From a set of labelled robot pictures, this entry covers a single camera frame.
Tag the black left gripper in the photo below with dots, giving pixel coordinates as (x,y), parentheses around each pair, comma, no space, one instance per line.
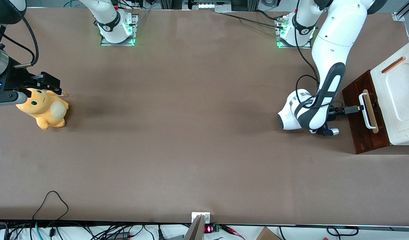
(333,112)

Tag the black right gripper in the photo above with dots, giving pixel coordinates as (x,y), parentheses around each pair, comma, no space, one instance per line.
(15,77)

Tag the dark wooden drawer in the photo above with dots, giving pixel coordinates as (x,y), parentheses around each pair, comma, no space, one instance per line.
(379,133)

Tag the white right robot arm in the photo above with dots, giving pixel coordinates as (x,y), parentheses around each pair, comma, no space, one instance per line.
(112,23)

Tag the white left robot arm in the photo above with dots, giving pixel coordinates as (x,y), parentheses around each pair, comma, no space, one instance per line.
(337,33)

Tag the dark wooden drawer case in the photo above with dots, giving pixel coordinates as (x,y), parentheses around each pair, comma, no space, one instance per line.
(352,120)

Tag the yellow plush toy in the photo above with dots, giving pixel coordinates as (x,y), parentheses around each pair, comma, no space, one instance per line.
(41,110)

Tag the white cabinet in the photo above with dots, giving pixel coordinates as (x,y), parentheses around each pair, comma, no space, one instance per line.
(401,100)

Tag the brown cardboard box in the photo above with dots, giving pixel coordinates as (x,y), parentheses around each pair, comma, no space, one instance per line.
(267,235)

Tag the lit white device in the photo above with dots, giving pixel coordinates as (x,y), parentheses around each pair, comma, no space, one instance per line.
(207,5)

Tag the red LED display module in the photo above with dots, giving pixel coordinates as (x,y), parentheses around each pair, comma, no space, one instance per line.
(208,229)

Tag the aluminium profile bar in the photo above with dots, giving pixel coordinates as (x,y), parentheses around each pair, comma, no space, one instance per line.
(194,231)

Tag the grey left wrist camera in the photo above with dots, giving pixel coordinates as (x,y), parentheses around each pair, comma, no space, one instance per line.
(333,132)

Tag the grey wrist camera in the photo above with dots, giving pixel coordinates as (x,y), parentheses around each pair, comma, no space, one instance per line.
(333,132)
(7,97)

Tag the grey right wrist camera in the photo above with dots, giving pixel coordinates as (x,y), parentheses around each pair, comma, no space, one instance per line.
(7,97)

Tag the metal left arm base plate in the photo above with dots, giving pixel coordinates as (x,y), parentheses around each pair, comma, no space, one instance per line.
(281,45)

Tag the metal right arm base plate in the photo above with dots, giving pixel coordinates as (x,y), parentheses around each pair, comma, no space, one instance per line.
(135,30)

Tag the aluminium frame profile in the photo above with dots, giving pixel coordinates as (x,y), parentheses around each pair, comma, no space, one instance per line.
(399,16)

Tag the white metal bracket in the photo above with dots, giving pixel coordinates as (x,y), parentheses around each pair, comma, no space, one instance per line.
(206,218)

